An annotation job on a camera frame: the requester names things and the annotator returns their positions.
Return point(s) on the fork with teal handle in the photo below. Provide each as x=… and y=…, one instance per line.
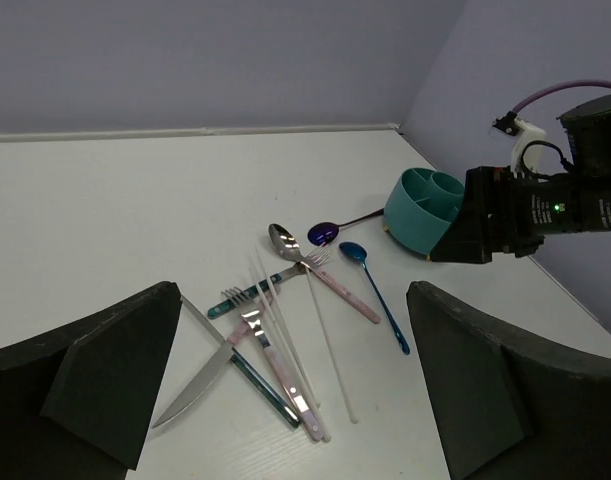
x=235, y=296

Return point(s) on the fork with pink handle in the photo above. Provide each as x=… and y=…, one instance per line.
x=314, y=262

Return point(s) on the silver spoon pink handle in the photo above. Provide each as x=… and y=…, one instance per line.
x=285, y=244

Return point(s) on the teal round utensil holder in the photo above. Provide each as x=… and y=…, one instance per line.
x=421, y=207

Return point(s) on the white chopstick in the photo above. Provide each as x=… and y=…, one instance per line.
x=286, y=333
x=354, y=419
x=275, y=341

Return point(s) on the dark purple spoon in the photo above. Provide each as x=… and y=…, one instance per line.
x=324, y=233

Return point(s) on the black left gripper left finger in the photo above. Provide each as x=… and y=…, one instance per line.
x=76, y=402

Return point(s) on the knife with pink handle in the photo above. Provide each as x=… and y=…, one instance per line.
x=204, y=378

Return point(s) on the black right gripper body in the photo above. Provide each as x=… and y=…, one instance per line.
x=505, y=214

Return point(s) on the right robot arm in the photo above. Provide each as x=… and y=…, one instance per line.
x=588, y=130

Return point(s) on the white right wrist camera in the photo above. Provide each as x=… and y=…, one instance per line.
x=520, y=132

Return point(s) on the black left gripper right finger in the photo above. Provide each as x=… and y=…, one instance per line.
x=509, y=404

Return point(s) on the knife with teal handle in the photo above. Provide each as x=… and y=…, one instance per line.
x=247, y=369

